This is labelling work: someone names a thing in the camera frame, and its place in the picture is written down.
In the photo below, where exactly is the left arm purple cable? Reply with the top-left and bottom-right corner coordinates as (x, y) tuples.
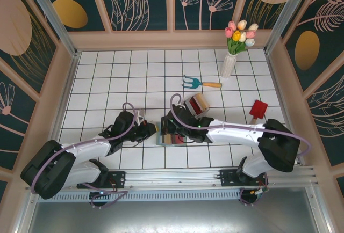
(31, 101), (143, 209)

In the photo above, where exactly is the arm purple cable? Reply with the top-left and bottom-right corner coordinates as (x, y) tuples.
(31, 101), (143, 209)
(170, 93), (311, 207)

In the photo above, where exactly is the aluminium mounting rail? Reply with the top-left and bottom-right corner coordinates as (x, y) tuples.
(25, 165), (322, 191)

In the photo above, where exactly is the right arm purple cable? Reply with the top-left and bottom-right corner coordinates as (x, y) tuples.
(170, 93), (311, 207)

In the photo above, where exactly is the white ribbed vase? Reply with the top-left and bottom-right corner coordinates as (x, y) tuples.
(220, 50), (238, 80)

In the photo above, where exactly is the teal garden fork wooden handle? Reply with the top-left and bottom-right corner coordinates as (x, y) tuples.
(181, 75), (223, 90)

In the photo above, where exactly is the clear plastic card box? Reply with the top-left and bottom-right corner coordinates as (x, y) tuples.
(184, 92), (210, 116)

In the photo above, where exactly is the grey slotted cable duct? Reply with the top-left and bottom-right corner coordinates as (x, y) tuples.
(36, 191), (242, 203)

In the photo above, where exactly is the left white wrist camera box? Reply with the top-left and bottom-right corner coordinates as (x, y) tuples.
(135, 109), (147, 125)

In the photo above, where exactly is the pastel tulip bouquet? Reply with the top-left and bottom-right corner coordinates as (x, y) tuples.
(224, 19), (259, 56)

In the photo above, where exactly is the aluminium frame post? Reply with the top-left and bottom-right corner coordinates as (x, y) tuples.
(20, 0), (82, 58)
(264, 0), (310, 54)

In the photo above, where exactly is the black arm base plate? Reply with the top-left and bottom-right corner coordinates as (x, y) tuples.
(219, 169), (269, 188)
(77, 171), (127, 190)

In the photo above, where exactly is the red toy shovel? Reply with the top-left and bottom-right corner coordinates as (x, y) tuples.
(249, 100), (269, 123)

